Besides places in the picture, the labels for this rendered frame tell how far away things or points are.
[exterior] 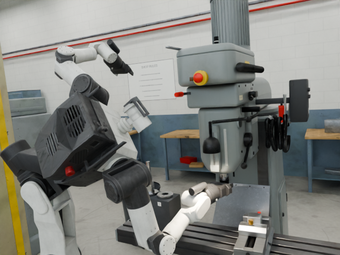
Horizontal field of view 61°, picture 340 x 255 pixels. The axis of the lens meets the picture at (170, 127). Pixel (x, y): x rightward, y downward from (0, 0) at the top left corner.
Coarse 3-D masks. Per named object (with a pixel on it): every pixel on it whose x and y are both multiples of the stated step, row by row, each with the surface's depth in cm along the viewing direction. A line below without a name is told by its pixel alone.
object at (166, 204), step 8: (160, 192) 162; (168, 192) 161; (152, 200) 157; (160, 200) 154; (168, 200) 152; (176, 200) 157; (160, 208) 155; (168, 208) 152; (176, 208) 158; (160, 216) 155; (168, 216) 152; (160, 224) 156
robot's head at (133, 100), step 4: (136, 96) 112; (132, 100) 110; (136, 100) 111; (128, 104) 111; (136, 104) 110; (140, 104) 112; (124, 108) 112; (140, 108) 110; (144, 108) 112; (140, 112) 110; (148, 112) 113; (144, 116) 110
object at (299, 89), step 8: (296, 80) 140; (304, 80) 139; (296, 88) 141; (304, 88) 139; (296, 96) 141; (304, 96) 140; (296, 104) 142; (304, 104) 140; (296, 112) 142; (304, 112) 141; (296, 120) 143; (304, 120) 141
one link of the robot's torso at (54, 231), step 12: (24, 192) 114; (36, 192) 113; (36, 204) 114; (48, 204) 114; (60, 204) 126; (72, 204) 129; (36, 216) 116; (48, 216) 115; (60, 216) 126; (72, 216) 127; (48, 228) 118; (60, 228) 117; (72, 228) 128; (48, 240) 120; (60, 240) 119; (72, 240) 126; (48, 252) 120; (60, 252) 120; (72, 252) 125
